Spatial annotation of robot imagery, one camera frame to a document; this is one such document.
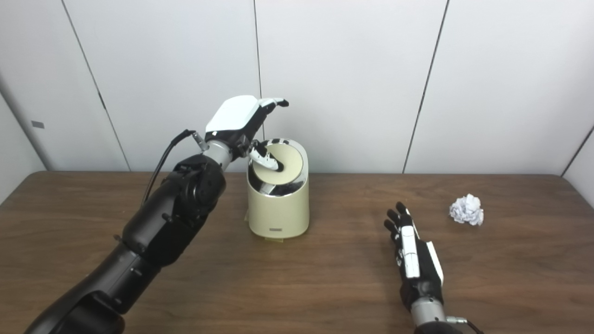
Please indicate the white and black right hand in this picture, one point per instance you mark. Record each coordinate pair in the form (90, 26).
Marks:
(415, 264)

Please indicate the white and black left hand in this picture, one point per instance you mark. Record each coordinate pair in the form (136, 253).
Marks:
(232, 116)

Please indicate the white paper ball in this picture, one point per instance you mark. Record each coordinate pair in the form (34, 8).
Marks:
(467, 209)

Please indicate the cream-colored lidded bin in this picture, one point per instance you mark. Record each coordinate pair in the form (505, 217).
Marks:
(278, 208)

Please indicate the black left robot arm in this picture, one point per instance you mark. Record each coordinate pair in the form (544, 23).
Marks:
(158, 227)

